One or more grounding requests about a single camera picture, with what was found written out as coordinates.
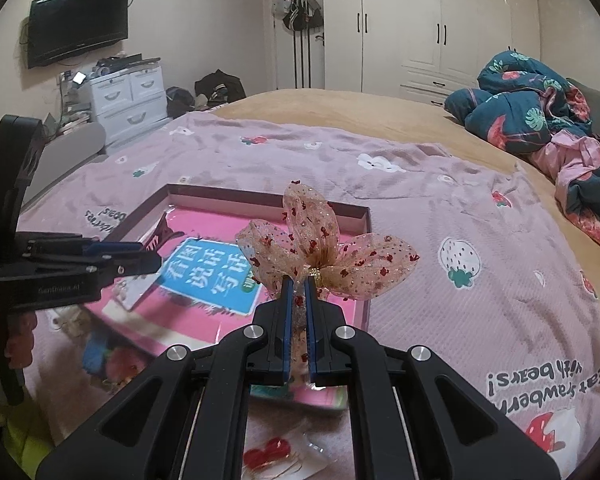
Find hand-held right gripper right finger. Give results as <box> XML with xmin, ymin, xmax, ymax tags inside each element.
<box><xmin>304</xmin><ymin>276</ymin><xmax>563</xmax><ymax>480</ymax></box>

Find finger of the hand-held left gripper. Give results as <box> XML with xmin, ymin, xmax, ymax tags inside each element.
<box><xmin>27</xmin><ymin>251</ymin><xmax>163</xmax><ymax>282</ymax></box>
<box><xmin>16</xmin><ymin>232</ymin><xmax>146</xmax><ymax>257</ymax></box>

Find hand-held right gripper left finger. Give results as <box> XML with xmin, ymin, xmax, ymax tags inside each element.
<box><xmin>35</xmin><ymin>275</ymin><xmax>296</xmax><ymax>480</ymax></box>

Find dark hair clip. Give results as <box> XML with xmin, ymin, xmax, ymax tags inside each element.
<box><xmin>140</xmin><ymin>219</ymin><xmax>187</xmax><ymax>257</ymax></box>

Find sheer red-dotted hair bow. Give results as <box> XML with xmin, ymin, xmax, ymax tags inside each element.
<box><xmin>236</xmin><ymin>180</ymin><xmax>421</xmax><ymax>366</ymax></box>

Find pink cardboard box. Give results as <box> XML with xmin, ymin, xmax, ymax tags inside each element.
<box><xmin>80</xmin><ymin>183</ymin><xmax>372</xmax><ymax>416</ymax></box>

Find clear bag with heart earrings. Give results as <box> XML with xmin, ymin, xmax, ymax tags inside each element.
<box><xmin>242</xmin><ymin>419</ymin><xmax>355</xmax><ymax>480</ymax></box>

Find person's left hand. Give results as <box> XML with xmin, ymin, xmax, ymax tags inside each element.
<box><xmin>2</xmin><ymin>310</ymin><xmax>38</xmax><ymax>369</ymax></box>

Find grey padded footboard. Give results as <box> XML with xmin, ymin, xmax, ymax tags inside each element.
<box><xmin>22</xmin><ymin>121</ymin><xmax>107</xmax><ymax>208</ymax></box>

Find white drawer cabinet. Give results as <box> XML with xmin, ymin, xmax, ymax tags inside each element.
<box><xmin>82</xmin><ymin>66</ymin><xmax>170</xmax><ymax>153</ymax></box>

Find dark grey bag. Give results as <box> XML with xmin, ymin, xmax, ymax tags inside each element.
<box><xmin>166</xmin><ymin>86</ymin><xmax>197</xmax><ymax>119</ymax></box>

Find black device on cabinet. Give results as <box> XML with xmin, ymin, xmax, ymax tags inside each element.
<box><xmin>97</xmin><ymin>53</ymin><xmax>162</xmax><ymax>77</ymax></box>

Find black bag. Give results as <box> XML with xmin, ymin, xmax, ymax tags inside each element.
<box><xmin>195</xmin><ymin>70</ymin><xmax>247</xmax><ymax>109</ymax></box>

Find yellow-green clothing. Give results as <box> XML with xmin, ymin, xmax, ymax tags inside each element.
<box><xmin>0</xmin><ymin>400</ymin><xmax>57</xmax><ymax>480</ymax></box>

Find bed with tan sheet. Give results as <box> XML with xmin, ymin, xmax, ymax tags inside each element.
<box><xmin>220</xmin><ymin>89</ymin><xmax>600</xmax><ymax>261</ymax></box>

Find white door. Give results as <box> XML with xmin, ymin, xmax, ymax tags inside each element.
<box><xmin>267</xmin><ymin>0</ymin><xmax>327</xmax><ymax>92</ymax></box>

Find teal floral quilt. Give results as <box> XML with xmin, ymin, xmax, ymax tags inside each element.
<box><xmin>444</xmin><ymin>49</ymin><xmax>600</xmax><ymax>267</ymax></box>

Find hanging bags on door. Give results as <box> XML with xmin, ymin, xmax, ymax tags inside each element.
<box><xmin>271</xmin><ymin>0</ymin><xmax>325</xmax><ymax>34</ymax></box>

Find cream wardrobe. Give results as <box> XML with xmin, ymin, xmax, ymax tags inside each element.
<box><xmin>322</xmin><ymin>0</ymin><xmax>541</xmax><ymax>107</ymax></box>

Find grey headboard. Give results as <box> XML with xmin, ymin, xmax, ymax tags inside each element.
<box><xmin>565</xmin><ymin>77</ymin><xmax>600</xmax><ymax>137</ymax></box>

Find black wall television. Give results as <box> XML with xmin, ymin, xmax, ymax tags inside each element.
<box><xmin>28</xmin><ymin>0</ymin><xmax>130</xmax><ymax>69</ymax></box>

